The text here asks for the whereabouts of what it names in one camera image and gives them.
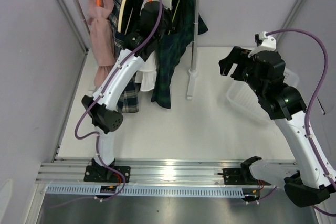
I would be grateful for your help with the aluminium mounting rail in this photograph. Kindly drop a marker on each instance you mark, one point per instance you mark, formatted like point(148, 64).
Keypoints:
point(144, 172)

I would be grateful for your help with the white slotted cable duct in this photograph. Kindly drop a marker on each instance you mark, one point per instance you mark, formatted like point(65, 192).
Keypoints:
point(160, 191)

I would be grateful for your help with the pink skirt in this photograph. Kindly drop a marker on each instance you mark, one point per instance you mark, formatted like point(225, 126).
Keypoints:
point(102, 38)

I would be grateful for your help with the white plastic basket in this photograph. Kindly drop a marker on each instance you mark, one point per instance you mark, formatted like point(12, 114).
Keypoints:
point(243, 100)

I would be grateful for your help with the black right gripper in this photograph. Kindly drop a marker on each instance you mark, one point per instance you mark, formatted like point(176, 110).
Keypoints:
point(239, 56)

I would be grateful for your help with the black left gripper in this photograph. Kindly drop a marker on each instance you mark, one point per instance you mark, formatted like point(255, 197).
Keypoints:
point(169, 25)

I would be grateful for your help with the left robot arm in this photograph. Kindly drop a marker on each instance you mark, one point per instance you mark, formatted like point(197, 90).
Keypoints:
point(155, 19)

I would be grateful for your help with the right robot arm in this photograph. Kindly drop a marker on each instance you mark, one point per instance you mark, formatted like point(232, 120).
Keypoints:
point(264, 73)

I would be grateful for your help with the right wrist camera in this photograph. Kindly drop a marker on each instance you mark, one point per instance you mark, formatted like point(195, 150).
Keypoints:
point(264, 42)

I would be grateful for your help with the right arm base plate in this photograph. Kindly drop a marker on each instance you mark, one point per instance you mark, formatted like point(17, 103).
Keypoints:
point(233, 176)

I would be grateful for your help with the cream wooden hanger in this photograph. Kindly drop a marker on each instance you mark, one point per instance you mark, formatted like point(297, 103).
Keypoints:
point(125, 15)

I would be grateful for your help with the dark green plaid skirt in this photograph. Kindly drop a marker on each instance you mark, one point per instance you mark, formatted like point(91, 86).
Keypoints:
point(171, 48)

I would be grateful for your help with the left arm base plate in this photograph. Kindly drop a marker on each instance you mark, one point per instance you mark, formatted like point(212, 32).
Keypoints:
point(103, 175)

